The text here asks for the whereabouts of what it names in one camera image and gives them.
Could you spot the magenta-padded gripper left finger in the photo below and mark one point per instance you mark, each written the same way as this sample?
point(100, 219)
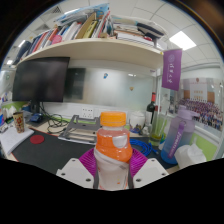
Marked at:
point(75, 171)

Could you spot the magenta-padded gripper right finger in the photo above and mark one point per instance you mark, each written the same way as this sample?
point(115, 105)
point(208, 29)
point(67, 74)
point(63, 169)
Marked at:
point(150, 171)

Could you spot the orange-capped drink bottle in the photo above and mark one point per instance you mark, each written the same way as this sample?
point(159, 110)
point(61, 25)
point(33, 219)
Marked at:
point(112, 150)

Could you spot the purple water bottle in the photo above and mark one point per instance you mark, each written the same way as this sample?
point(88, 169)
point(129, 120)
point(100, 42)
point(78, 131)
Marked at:
point(180, 136)

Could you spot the black desk mat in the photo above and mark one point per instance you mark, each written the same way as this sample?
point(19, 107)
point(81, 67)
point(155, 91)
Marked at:
point(60, 151)

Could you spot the grey metal laptop stand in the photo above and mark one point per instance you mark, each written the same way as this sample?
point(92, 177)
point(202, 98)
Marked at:
point(80, 131)

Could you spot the green glass with straws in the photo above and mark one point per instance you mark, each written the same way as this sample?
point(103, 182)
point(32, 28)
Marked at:
point(157, 131)

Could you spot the flat round red coaster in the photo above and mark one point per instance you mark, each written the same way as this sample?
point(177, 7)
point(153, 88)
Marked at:
point(37, 139)

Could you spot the white jar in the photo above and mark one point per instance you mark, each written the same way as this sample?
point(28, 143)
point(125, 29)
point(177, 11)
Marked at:
point(137, 120)

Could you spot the dark wine bottle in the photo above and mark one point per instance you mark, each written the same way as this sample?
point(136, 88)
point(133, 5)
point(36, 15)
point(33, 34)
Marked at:
point(150, 110)

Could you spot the small blue box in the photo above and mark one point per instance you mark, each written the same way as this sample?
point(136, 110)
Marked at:
point(36, 117)

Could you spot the white paper sheets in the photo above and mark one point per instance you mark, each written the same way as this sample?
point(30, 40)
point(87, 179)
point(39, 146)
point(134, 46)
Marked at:
point(15, 138)

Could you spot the patterned paper cup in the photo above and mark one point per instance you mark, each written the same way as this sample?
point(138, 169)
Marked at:
point(19, 122)

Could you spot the group photo poster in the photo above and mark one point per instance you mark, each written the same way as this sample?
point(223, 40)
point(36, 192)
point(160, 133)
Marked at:
point(203, 110)

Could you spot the black computer monitor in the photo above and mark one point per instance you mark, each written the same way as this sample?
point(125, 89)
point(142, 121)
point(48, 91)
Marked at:
point(40, 80)

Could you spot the purple hanging banner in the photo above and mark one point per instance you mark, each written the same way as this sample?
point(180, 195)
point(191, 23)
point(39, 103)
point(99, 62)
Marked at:
point(172, 70)

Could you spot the shelf with books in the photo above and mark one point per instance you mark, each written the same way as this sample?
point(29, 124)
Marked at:
point(96, 48)

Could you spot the white wall power outlet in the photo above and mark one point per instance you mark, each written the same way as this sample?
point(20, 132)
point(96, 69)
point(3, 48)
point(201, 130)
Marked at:
point(87, 112)

